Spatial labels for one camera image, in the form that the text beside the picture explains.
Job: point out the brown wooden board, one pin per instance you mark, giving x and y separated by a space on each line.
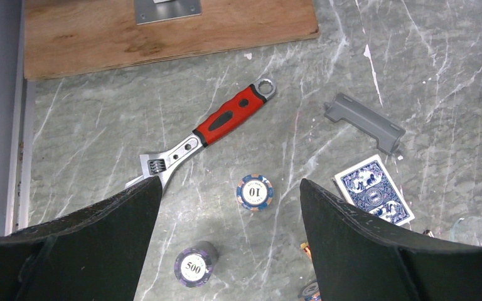
64 38

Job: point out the blue playing card deck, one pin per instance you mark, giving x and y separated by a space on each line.
368 186

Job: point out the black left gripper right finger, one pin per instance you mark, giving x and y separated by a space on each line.
358 256

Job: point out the blue 10 chip stack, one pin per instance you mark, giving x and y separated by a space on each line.
254 192

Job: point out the red handled adjustable wrench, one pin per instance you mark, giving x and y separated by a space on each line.
228 117

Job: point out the purple 500 chip stack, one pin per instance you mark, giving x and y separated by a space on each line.
194 266

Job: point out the multicolour lying chip stack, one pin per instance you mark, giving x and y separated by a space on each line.
310 292

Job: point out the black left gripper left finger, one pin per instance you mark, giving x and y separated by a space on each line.
94 253

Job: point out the grey plastic bracket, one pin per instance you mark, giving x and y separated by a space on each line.
386 133

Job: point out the clear round disc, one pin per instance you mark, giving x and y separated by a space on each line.
467 230

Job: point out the grey metal stand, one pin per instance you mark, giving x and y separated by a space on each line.
151 11

